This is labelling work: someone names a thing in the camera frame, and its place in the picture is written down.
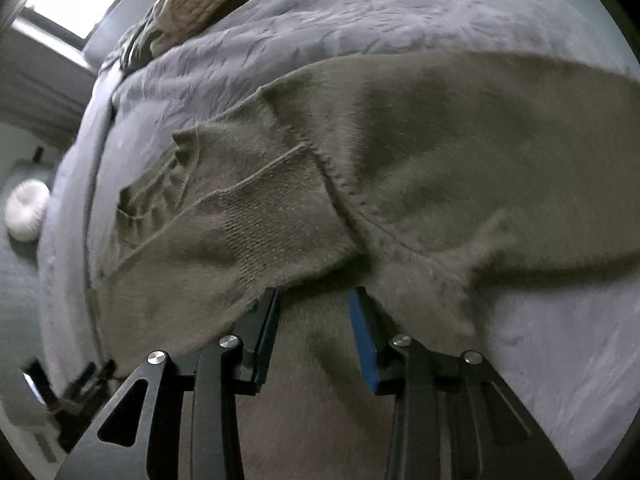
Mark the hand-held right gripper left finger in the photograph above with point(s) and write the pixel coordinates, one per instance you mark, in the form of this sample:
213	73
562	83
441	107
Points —
267	330

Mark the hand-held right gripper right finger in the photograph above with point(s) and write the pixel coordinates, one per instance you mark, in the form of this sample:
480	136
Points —
361	330

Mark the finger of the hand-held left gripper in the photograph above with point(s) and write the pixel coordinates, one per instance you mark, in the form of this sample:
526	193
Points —
82	385

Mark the taupe knit sweater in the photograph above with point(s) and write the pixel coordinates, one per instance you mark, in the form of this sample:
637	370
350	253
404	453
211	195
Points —
425	160

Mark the white round pouf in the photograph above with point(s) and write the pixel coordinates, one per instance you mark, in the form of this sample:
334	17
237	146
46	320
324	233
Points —
26	210

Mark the grey embossed blanket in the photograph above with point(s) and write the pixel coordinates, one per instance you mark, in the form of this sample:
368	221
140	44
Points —
350	20

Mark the cream chunky knit throw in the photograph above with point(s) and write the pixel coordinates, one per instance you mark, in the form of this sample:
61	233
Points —
195	5

